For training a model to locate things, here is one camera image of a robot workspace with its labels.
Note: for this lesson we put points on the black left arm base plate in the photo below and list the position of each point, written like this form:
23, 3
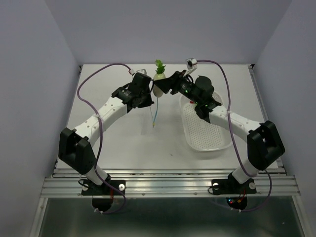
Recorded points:
102, 196

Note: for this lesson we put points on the white perforated plastic basket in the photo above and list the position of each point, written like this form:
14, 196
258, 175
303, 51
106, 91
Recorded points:
200, 135

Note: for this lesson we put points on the white toy radish green top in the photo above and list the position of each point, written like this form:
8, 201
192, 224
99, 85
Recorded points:
158, 76

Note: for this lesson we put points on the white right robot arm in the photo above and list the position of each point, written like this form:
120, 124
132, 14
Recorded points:
264, 144

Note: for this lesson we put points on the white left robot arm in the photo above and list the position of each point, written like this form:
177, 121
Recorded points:
76, 145

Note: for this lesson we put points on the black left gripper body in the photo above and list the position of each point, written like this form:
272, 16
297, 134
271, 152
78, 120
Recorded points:
146, 100

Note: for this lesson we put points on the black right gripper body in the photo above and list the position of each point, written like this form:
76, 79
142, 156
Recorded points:
181, 85

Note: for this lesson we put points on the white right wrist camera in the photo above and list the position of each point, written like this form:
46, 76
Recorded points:
192, 65

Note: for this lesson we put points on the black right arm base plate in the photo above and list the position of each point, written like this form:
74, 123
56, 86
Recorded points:
234, 191

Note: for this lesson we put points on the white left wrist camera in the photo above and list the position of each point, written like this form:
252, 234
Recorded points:
133, 72

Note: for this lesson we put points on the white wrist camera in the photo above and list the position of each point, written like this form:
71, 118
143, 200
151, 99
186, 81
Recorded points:
133, 72
192, 65

